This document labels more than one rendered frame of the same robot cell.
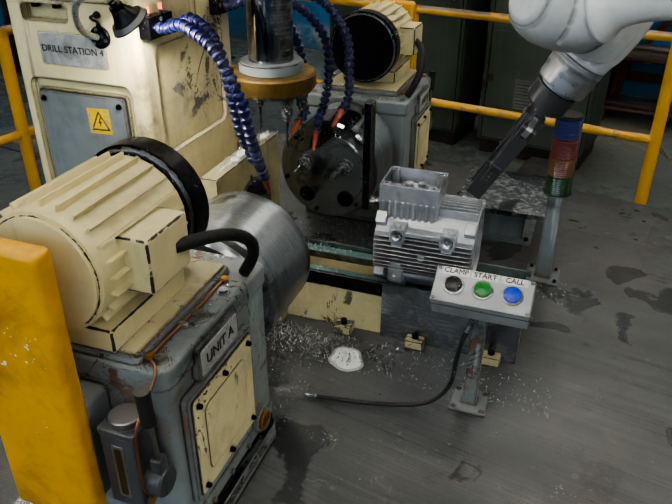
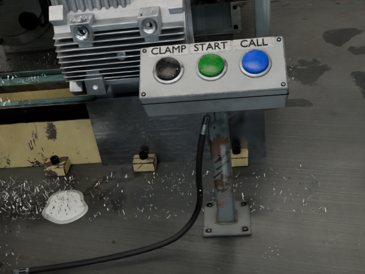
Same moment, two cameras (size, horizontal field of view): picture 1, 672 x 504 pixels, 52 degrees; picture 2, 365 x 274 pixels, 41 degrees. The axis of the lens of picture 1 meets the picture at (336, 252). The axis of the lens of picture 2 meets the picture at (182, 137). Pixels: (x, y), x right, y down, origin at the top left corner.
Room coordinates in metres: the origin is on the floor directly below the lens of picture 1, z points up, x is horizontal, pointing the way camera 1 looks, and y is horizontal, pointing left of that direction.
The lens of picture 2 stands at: (0.51, -0.11, 1.33)
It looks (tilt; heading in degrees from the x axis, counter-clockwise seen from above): 35 degrees down; 349
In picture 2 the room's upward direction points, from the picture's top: 9 degrees counter-clockwise
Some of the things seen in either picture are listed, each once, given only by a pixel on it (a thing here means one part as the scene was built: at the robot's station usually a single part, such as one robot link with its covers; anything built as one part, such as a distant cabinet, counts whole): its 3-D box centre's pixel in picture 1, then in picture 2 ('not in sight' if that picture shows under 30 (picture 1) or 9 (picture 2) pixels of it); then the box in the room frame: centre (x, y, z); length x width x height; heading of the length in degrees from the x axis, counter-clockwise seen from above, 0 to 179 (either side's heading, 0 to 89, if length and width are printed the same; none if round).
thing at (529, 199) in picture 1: (505, 209); (208, 2); (1.74, -0.47, 0.86); 0.27 x 0.24 x 0.12; 160
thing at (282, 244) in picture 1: (216, 285); not in sight; (1.04, 0.21, 1.04); 0.37 x 0.25 x 0.25; 160
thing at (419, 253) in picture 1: (429, 238); (129, 31); (1.27, -0.20, 1.02); 0.20 x 0.19 x 0.19; 72
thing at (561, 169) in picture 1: (561, 164); not in sight; (1.48, -0.52, 1.10); 0.06 x 0.06 x 0.04
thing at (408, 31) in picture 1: (389, 80); not in sight; (1.97, -0.15, 1.16); 0.33 x 0.26 x 0.42; 160
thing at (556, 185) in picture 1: (558, 183); not in sight; (1.48, -0.52, 1.05); 0.06 x 0.06 x 0.04
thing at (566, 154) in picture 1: (565, 146); not in sight; (1.48, -0.52, 1.14); 0.06 x 0.06 x 0.04
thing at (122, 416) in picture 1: (141, 433); not in sight; (0.65, 0.25, 1.07); 0.08 x 0.07 x 0.20; 70
